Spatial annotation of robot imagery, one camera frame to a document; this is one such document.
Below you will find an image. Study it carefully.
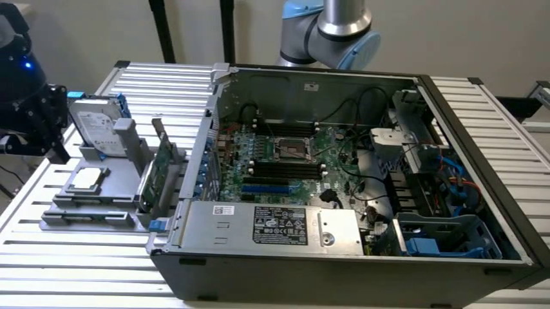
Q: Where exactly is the open black PC case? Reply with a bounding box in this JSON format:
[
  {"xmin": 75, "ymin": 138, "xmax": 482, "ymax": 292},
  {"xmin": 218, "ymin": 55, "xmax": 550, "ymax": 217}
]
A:
[{"xmin": 146, "ymin": 62, "xmax": 550, "ymax": 303}]

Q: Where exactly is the aluminium profile frame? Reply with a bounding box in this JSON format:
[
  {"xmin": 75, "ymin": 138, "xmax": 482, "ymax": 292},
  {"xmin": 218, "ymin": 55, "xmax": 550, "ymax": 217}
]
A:
[{"xmin": 498, "ymin": 80, "xmax": 550, "ymax": 133}]

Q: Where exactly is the thin black cable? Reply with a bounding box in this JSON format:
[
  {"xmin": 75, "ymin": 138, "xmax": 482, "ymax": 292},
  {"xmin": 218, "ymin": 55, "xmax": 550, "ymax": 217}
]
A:
[{"xmin": 0, "ymin": 165, "xmax": 26, "ymax": 202}]

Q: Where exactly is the blue wire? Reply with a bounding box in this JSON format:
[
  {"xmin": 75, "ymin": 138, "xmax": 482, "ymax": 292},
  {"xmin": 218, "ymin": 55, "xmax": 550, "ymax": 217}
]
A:
[{"xmin": 437, "ymin": 154, "xmax": 470, "ymax": 215}]

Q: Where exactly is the CPU socket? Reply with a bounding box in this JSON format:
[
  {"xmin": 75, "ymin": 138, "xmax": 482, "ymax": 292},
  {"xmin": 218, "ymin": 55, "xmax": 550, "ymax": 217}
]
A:
[{"xmin": 268, "ymin": 136, "xmax": 313, "ymax": 162}]

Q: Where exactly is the blue-grey plastic disk bay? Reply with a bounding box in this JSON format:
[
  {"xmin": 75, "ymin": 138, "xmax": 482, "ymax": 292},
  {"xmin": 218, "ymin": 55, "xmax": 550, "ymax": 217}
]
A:
[{"xmin": 393, "ymin": 212, "xmax": 505, "ymax": 259}]

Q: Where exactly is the short black looped wire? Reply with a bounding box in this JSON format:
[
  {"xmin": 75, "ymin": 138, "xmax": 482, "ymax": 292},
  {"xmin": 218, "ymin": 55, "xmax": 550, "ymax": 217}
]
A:
[{"xmin": 240, "ymin": 102, "xmax": 260, "ymax": 124}]

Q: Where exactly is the long black looped wire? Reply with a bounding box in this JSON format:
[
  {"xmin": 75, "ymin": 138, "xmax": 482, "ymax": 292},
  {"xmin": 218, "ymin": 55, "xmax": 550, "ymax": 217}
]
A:
[{"xmin": 334, "ymin": 86, "xmax": 392, "ymax": 127}]

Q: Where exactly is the silver CPU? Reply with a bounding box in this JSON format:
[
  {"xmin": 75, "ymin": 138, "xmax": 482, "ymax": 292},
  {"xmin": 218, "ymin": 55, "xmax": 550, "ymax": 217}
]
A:
[{"xmin": 70, "ymin": 167, "xmax": 111, "ymax": 191}]

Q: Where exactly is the grey metal drive cage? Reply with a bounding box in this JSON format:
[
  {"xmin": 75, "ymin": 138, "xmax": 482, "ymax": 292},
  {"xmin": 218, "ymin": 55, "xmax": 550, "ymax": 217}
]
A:
[{"xmin": 392, "ymin": 89, "xmax": 453, "ymax": 169}]

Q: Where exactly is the orange wire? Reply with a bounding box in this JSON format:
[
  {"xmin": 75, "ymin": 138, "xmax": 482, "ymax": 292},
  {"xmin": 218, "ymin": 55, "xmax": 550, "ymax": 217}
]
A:
[{"xmin": 454, "ymin": 179, "xmax": 484, "ymax": 201}]

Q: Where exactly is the blue expansion slot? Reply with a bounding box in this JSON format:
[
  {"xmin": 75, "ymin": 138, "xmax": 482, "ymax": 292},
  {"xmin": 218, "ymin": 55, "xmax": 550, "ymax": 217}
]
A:
[{"xmin": 242, "ymin": 183, "xmax": 292, "ymax": 194}]

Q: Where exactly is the silver power supply unit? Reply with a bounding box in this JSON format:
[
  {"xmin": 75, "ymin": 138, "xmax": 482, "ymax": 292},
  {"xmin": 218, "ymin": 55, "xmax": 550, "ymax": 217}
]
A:
[{"xmin": 178, "ymin": 201, "xmax": 368, "ymax": 256}]

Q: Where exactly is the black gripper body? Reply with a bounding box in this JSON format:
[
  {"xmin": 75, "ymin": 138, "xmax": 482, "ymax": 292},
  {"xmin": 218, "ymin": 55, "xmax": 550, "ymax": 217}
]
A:
[{"xmin": 0, "ymin": 30, "xmax": 50, "ymax": 112}]

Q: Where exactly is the silver hard disk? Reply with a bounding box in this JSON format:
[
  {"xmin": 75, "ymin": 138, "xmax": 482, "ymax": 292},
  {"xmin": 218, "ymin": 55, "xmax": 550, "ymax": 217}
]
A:
[{"xmin": 69, "ymin": 98, "xmax": 127, "ymax": 158}]

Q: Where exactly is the black expansion slot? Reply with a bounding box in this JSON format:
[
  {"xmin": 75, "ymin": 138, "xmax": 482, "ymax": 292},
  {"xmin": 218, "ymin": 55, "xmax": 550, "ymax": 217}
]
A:
[{"xmin": 241, "ymin": 194, "xmax": 290, "ymax": 202}]

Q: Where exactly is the blue disk bracket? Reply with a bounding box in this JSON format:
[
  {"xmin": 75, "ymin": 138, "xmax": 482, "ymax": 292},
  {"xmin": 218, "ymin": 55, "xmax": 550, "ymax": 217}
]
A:
[{"xmin": 115, "ymin": 92, "xmax": 131, "ymax": 120}]

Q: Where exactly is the black pole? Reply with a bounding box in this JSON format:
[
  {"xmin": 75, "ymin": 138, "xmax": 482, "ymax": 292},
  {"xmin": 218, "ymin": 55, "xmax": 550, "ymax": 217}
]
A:
[
  {"xmin": 149, "ymin": 0, "xmax": 178, "ymax": 64},
  {"xmin": 222, "ymin": 0, "xmax": 238, "ymax": 64}
]

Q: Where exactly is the green motherboard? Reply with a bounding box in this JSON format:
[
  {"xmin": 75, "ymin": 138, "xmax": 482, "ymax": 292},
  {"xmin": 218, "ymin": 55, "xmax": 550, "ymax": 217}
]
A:
[{"xmin": 214, "ymin": 124, "xmax": 368, "ymax": 207}]

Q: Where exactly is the grey parts rack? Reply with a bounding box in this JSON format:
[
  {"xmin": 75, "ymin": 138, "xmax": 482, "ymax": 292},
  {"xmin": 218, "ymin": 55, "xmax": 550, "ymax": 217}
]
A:
[{"xmin": 38, "ymin": 117, "xmax": 191, "ymax": 233}]

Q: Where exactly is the green graphics card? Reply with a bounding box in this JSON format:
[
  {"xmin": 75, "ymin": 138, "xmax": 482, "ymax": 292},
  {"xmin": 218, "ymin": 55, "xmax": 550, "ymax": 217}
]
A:
[{"xmin": 139, "ymin": 118, "xmax": 179, "ymax": 214}]

